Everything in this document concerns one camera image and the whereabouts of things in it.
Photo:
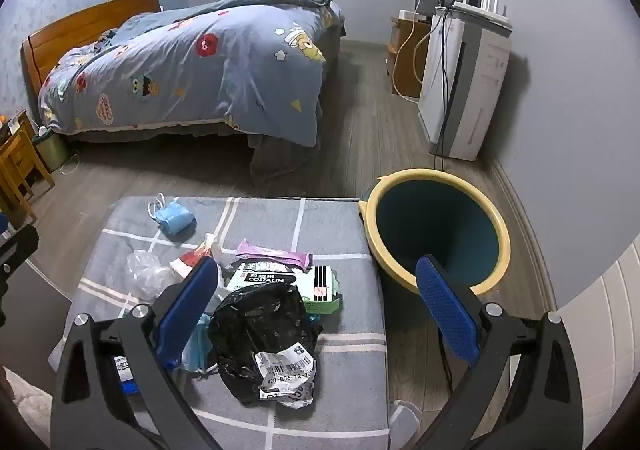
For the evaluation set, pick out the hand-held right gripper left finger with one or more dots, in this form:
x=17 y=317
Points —
x=187 y=310

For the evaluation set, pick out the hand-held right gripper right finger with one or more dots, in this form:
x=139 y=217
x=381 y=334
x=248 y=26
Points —
x=447 y=310

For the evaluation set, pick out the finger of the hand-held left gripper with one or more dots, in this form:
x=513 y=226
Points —
x=2 y=221
x=20 y=245

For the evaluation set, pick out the pale blue face mask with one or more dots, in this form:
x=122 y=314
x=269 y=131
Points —
x=197 y=345

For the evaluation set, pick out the red white wrapper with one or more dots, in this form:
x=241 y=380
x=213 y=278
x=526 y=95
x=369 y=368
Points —
x=192 y=260

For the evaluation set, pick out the clear plastic bag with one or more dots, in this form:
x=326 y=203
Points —
x=145 y=272

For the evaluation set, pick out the black shipping bag white label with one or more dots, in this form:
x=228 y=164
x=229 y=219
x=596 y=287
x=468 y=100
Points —
x=260 y=330

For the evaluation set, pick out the blue white small packet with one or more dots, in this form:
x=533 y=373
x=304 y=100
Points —
x=122 y=372

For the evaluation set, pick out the teal trash bin yellow rim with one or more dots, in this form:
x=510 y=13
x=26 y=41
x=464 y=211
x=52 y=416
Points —
x=440 y=215

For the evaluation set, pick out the purple packet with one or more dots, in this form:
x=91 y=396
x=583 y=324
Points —
x=272 y=255

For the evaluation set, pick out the white green medicine box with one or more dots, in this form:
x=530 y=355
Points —
x=300 y=280

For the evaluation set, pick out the wooden chair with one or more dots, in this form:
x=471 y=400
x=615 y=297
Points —
x=17 y=165

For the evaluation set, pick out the green bin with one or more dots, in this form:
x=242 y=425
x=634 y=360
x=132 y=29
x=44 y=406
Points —
x=50 y=150

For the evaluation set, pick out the white fluffy rug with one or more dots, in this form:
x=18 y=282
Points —
x=30 y=405

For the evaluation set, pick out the grey cloth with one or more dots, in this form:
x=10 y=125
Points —
x=405 y=417

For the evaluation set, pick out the grey checked cushion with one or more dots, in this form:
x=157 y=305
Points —
x=280 y=225

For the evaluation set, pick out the white panelled door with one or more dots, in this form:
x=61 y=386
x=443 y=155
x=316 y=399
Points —
x=605 y=320

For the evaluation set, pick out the grey bed sheet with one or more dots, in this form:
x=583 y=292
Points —
x=280 y=160

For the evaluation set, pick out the wooden bed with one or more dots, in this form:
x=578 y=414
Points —
x=75 y=27

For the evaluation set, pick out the white air purifier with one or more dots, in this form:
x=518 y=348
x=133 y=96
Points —
x=475 y=80

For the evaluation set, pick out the bed with blue cartoon duvet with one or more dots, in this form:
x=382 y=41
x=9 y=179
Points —
x=210 y=75

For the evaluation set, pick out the wooden cabinet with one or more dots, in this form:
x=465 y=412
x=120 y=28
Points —
x=405 y=60

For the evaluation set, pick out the white box device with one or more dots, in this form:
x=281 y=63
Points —
x=412 y=15

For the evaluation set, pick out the white router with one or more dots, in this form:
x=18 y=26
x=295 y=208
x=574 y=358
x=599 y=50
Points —
x=487 y=7

